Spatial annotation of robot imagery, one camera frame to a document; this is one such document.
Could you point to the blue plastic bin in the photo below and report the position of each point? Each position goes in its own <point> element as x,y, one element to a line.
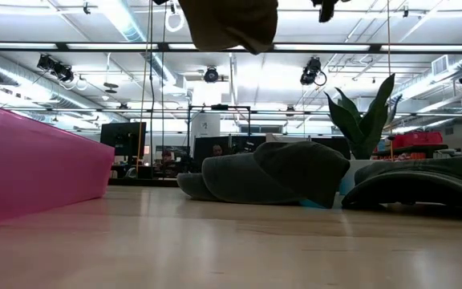
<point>311,204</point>

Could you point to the white pillar sign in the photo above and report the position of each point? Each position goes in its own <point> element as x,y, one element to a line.
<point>205,125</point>

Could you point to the green succulent in white pot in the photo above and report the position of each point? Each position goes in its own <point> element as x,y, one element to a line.
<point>361,132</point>

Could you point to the black computer monitor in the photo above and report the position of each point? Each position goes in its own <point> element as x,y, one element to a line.
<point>122,138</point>

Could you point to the dark grey baseball cap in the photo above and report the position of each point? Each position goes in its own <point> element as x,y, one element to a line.
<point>423,184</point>
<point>279,176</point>

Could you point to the red storage crates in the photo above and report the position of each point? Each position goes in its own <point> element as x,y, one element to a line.
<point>417,139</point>

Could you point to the person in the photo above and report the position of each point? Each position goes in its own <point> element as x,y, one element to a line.
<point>167,155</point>
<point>217,150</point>

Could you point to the tan baseball cap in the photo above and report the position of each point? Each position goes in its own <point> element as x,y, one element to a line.
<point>231,24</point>

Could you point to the red plastic bin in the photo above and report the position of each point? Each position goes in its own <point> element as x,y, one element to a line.
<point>34,164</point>

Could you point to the black metal rig frame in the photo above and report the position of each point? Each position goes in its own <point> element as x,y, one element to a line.
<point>219,107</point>

